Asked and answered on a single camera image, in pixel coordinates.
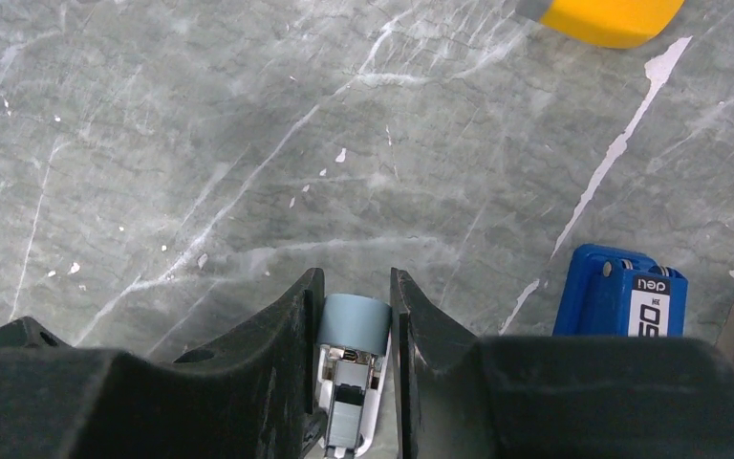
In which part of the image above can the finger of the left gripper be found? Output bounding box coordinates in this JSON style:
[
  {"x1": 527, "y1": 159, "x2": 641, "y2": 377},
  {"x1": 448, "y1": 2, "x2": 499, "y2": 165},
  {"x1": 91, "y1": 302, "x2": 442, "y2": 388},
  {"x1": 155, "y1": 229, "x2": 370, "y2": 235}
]
[{"x1": 0, "y1": 317, "x2": 70, "y2": 348}]

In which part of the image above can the light blue small stapler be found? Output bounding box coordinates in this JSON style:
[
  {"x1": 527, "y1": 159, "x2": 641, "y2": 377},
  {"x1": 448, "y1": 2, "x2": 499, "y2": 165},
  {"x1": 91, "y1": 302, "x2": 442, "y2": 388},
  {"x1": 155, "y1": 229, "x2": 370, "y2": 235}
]
[{"x1": 316, "y1": 294, "x2": 392, "y2": 458}]

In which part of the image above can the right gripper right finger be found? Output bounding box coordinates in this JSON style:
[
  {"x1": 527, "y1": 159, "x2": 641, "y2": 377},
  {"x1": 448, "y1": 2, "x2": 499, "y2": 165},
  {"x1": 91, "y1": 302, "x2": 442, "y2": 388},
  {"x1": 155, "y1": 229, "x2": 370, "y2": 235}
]
[{"x1": 390, "y1": 269, "x2": 734, "y2": 458}]

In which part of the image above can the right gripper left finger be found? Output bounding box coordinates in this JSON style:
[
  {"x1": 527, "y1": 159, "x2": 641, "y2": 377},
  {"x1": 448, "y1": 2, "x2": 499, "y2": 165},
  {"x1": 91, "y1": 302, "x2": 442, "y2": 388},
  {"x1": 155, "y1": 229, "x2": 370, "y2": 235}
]
[{"x1": 0, "y1": 268, "x2": 326, "y2": 458}]

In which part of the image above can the orange cube block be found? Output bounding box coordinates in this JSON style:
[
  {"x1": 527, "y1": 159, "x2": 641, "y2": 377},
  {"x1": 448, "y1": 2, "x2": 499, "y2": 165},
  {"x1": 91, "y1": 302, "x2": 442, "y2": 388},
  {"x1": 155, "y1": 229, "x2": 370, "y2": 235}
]
[{"x1": 515, "y1": 0, "x2": 683, "y2": 50}]

